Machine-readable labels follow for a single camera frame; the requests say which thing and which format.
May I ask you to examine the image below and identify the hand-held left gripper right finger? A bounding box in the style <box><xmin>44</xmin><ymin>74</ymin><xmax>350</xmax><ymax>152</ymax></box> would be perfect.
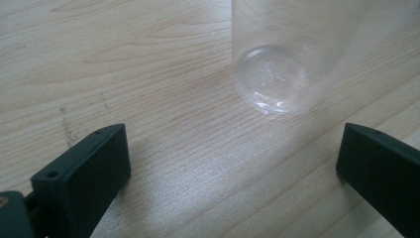
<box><xmin>335</xmin><ymin>122</ymin><xmax>420</xmax><ymax>238</ymax></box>

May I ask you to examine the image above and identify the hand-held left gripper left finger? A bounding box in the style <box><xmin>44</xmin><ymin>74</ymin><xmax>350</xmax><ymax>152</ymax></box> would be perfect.
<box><xmin>30</xmin><ymin>123</ymin><xmax>132</xmax><ymax>238</ymax></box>

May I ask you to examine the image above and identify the clear plastic cup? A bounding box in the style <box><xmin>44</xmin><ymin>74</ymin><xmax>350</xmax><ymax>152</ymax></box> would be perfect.
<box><xmin>231</xmin><ymin>0</ymin><xmax>420</xmax><ymax>116</ymax></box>

